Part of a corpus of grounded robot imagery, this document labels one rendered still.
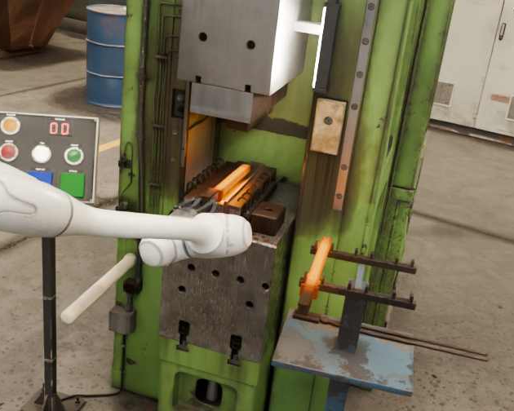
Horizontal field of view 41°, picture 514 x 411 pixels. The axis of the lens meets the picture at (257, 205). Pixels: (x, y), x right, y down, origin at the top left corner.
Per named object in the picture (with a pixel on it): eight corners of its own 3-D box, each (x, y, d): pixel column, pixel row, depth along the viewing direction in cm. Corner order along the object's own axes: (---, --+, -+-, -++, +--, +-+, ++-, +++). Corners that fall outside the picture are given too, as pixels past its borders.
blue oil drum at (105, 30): (119, 112, 644) (121, 16, 609) (72, 99, 667) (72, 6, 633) (157, 101, 692) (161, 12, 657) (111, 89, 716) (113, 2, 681)
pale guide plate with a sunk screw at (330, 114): (337, 156, 215) (345, 103, 208) (309, 150, 217) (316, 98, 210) (338, 153, 217) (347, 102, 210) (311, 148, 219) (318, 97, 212)
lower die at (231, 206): (238, 228, 221) (241, 205, 217) (182, 215, 225) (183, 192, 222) (274, 187, 258) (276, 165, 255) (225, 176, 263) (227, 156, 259)
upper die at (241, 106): (250, 124, 207) (253, 93, 203) (189, 112, 211) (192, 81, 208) (285, 95, 244) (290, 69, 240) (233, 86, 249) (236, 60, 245)
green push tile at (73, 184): (83, 197, 215) (84, 174, 215) (58, 195, 214) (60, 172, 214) (83, 197, 216) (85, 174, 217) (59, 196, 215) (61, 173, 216)
